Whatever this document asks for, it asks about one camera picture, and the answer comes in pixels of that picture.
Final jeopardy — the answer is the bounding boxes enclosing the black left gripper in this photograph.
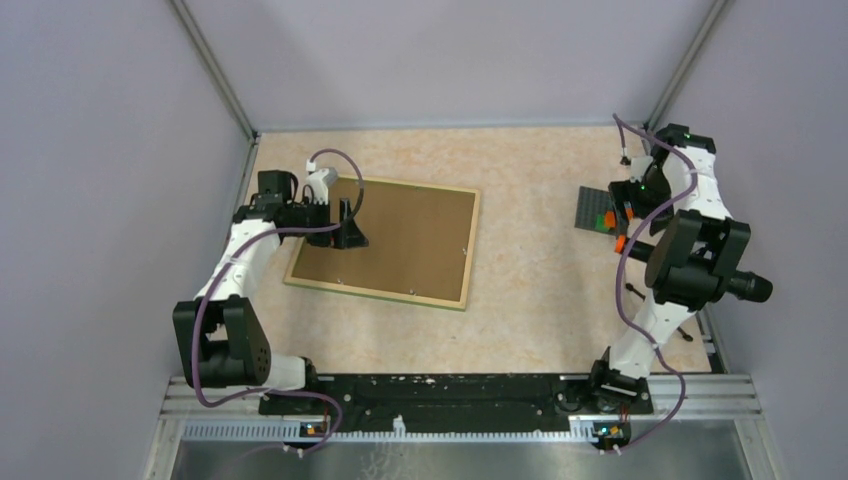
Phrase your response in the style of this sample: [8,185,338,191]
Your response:
[286,195,367,249]

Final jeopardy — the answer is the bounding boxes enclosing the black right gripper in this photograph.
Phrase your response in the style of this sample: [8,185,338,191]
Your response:
[609,167,675,239]

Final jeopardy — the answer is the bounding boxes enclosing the green wooden picture frame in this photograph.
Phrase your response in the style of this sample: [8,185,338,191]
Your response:
[283,175,482,313]

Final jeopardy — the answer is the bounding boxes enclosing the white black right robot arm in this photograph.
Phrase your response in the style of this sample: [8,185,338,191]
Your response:
[586,123,773,414]

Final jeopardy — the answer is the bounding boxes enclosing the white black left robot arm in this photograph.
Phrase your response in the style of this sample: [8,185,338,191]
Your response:
[172,168,368,414]

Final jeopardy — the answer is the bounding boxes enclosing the orange plastic piece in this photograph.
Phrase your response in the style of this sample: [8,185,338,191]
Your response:
[603,210,627,254]

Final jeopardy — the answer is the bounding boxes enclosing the grey building brick plate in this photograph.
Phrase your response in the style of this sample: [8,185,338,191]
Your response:
[574,186,612,235]

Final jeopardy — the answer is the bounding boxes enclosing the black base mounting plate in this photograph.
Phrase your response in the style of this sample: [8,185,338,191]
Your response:
[259,373,654,433]

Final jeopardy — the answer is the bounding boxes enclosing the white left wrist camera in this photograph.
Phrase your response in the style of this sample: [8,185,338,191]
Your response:
[303,160,338,205]

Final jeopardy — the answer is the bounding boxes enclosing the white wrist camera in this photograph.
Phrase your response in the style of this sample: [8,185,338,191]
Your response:
[303,160,338,205]
[620,155,653,185]

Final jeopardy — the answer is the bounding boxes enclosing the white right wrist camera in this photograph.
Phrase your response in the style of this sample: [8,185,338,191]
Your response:
[620,155,653,185]

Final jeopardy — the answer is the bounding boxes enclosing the brown frame backing board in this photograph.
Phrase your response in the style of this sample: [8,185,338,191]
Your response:
[292,178,478,303]

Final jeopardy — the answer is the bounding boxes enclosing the black camera on tripod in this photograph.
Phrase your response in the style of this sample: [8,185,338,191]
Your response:
[629,239,773,317]

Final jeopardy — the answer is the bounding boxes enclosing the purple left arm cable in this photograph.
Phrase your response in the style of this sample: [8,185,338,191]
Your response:
[190,148,365,457]

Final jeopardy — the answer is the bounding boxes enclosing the aluminium front rail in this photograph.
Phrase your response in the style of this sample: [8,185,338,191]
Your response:
[144,374,788,479]

